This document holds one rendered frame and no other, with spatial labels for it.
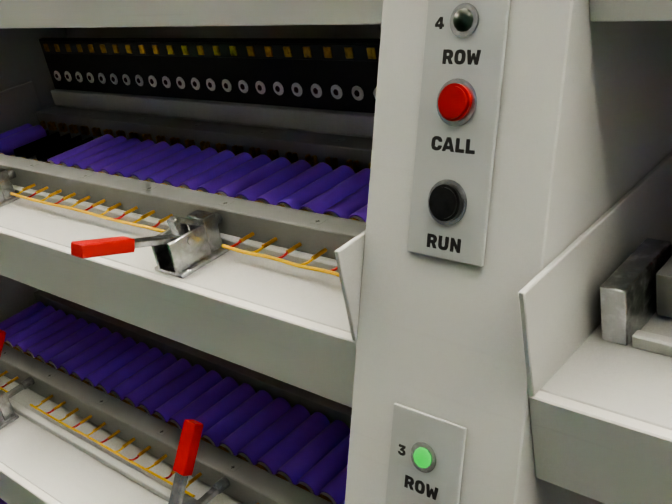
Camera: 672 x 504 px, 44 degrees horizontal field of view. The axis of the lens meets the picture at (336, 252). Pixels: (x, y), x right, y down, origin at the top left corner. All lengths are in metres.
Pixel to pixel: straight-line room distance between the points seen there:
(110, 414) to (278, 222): 0.27
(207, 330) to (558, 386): 0.23
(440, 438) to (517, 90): 0.16
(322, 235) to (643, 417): 0.21
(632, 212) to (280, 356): 0.20
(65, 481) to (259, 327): 0.28
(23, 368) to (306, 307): 0.43
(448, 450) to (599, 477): 0.07
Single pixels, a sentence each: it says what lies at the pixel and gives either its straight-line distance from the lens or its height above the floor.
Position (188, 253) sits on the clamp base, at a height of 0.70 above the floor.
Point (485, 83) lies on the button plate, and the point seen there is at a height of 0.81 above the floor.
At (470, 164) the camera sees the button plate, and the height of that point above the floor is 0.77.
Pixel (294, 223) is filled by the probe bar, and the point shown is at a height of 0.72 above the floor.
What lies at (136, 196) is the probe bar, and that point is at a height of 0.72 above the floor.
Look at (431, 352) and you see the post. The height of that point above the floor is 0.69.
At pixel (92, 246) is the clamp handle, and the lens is 0.49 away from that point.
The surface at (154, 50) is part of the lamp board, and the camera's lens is 0.78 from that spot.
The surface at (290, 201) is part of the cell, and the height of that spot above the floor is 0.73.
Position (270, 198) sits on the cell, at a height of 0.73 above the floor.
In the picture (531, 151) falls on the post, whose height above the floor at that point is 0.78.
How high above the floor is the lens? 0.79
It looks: 10 degrees down
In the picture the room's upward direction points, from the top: 4 degrees clockwise
